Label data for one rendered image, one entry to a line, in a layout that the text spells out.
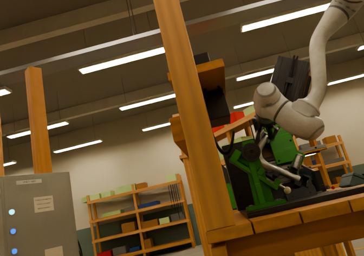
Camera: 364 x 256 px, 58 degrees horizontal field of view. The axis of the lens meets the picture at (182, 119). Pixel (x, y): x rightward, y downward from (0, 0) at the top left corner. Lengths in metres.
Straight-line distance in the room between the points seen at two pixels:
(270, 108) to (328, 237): 0.49
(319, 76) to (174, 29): 0.59
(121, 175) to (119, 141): 1.17
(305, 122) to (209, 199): 0.48
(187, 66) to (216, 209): 0.47
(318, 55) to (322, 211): 0.65
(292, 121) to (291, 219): 0.41
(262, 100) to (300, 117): 0.15
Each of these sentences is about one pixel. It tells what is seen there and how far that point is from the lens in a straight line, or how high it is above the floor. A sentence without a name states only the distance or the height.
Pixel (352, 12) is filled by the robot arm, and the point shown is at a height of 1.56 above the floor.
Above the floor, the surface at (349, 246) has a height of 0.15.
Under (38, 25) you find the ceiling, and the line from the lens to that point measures 6.24.
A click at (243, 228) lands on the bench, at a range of 1.01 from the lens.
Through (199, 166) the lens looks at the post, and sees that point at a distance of 1.02.
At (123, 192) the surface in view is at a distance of 10.59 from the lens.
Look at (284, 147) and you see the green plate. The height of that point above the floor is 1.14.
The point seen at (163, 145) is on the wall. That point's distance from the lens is 11.03.
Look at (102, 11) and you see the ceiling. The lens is 5.88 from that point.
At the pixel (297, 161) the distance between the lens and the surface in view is 1.62.
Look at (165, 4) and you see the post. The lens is 1.24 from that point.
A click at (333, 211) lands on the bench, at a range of 1.05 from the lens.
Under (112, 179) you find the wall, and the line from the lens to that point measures 11.31.
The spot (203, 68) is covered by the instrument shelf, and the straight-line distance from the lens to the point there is 1.43.
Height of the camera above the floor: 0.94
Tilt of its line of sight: 16 degrees up
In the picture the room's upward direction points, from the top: 13 degrees counter-clockwise
